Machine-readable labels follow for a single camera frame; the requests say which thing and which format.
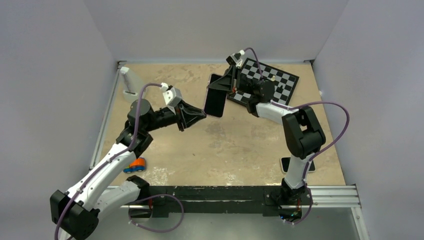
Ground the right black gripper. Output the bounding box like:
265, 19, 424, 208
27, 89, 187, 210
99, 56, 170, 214
206, 65, 256, 98

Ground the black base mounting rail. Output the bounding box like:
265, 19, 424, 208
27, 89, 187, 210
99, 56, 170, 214
128, 185, 312, 221

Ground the aluminium frame rail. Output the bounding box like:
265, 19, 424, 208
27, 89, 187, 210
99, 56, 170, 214
309, 185, 361, 208

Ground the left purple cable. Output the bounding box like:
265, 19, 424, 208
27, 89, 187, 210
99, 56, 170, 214
53, 83, 164, 240

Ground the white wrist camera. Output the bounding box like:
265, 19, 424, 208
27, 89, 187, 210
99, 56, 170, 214
225, 49, 245, 69
160, 82, 183, 108

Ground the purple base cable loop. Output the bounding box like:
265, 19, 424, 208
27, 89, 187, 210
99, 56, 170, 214
128, 193, 186, 234

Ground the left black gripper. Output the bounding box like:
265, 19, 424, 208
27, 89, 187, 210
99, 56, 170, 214
143, 98, 205, 132

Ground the colourful toy car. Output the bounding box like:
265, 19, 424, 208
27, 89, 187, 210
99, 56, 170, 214
123, 157, 146, 174

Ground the phone in white case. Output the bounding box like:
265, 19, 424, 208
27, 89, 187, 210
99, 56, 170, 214
280, 157, 305, 174

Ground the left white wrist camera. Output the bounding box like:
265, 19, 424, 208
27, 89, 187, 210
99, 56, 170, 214
160, 82, 183, 108

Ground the white dispenser stand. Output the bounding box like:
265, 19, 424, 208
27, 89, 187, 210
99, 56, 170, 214
119, 66, 147, 103

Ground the phone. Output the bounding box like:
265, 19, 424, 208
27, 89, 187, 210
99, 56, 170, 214
203, 86, 227, 118
280, 157, 305, 174

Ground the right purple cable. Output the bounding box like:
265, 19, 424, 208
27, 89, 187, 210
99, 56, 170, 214
243, 47, 351, 186

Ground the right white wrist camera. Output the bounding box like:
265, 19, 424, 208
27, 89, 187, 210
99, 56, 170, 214
225, 49, 245, 69

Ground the black white chessboard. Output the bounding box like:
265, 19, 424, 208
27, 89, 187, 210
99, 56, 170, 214
225, 57, 300, 108

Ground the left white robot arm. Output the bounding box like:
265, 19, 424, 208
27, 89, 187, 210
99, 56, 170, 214
49, 98, 206, 240

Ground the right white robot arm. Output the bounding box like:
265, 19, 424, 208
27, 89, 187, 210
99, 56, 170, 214
207, 65, 326, 204

